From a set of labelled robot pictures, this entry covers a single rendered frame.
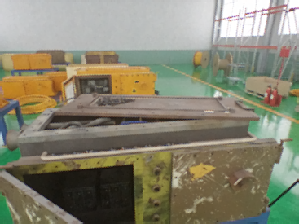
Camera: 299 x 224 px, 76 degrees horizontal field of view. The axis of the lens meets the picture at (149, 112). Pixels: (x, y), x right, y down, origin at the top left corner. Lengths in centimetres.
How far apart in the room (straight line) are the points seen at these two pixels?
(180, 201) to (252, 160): 49
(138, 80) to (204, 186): 273
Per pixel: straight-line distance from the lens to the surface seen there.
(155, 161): 107
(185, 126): 110
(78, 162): 105
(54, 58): 1253
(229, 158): 121
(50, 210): 84
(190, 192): 124
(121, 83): 363
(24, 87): 742
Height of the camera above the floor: 178
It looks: 20 degrees down
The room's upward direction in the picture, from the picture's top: straight up
